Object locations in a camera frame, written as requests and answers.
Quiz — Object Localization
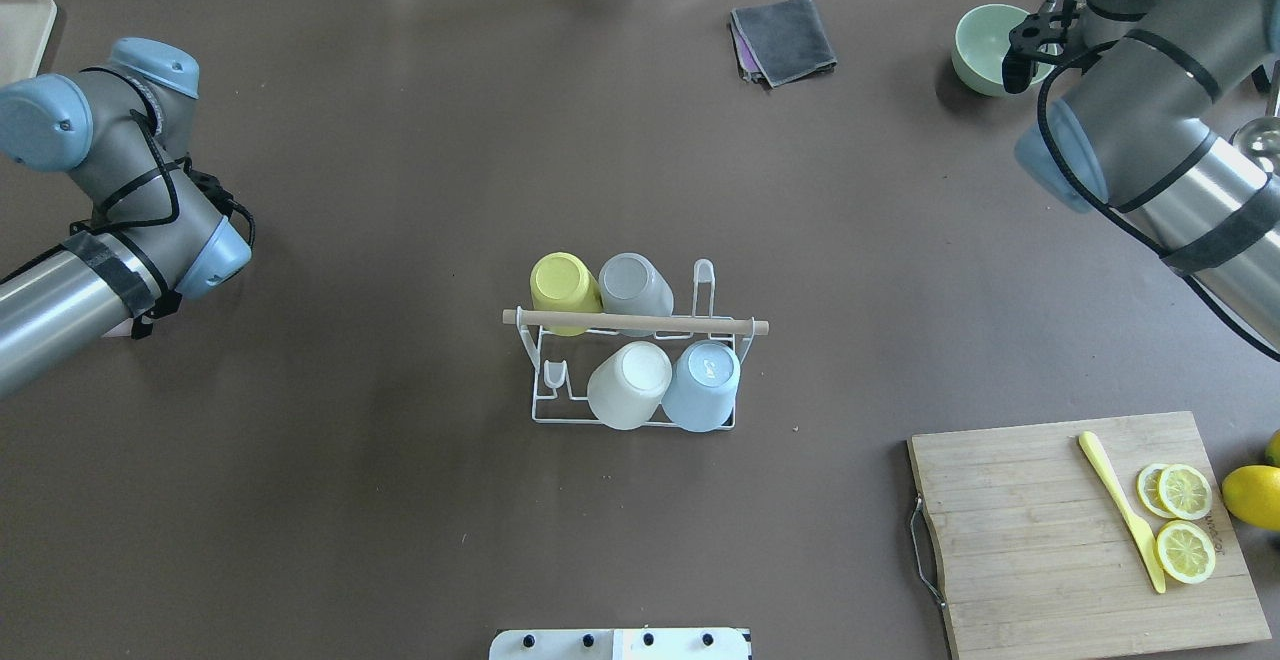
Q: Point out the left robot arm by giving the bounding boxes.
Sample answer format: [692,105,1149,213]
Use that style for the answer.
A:
[1,37,253,394]

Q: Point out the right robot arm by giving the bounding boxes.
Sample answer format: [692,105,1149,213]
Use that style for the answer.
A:
[1016,0,1279,359]

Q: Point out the grey plastic cup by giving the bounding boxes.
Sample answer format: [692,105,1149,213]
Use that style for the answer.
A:
[598,253,675,317]

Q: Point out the yellow plastic cup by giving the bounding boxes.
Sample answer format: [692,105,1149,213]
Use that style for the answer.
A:
[529,253,604,313]

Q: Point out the white plastic cup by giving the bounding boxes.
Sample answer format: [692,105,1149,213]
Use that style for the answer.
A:
[588,342,672,428]

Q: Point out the light blue plastic cup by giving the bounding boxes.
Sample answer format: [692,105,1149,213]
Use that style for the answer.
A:
[660,340,741,432]

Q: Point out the grey folded cloth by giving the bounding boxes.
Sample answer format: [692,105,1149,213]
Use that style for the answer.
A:
[730,0,838,90]

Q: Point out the green ceramic bowl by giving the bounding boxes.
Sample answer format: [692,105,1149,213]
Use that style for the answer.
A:
[951,4,1028,98]

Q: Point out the bamboo cutting board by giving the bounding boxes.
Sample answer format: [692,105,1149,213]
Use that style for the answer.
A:
[908,411,1271,659]

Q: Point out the yellow plastic knife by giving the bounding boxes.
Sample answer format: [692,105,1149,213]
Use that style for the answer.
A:
[1076,431,1167,593]

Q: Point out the lemon slice upper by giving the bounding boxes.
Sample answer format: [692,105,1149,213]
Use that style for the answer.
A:
[1135,463,1213,522]

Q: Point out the lemon slice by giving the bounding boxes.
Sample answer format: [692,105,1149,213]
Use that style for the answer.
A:
[1155,521,1217,585]
[1135,463,1213,522]

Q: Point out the lemon slice lower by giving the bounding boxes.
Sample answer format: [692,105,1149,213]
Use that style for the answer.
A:
[1155,521,1217,585]

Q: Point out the metal scoop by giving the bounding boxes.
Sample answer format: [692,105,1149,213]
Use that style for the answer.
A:
[1231,60,1279,174]

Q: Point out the whole yellow lemon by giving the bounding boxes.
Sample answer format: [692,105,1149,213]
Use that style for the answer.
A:
[1221,466,1279,532]

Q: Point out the beige plastic tray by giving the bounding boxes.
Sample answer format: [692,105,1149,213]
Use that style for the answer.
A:
[1,0,58,86]

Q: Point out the white wire cup rack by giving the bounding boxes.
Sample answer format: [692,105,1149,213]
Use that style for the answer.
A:
[502,258,771,434]

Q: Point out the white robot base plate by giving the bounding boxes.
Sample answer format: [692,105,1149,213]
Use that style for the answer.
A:
[488,627,753,659]

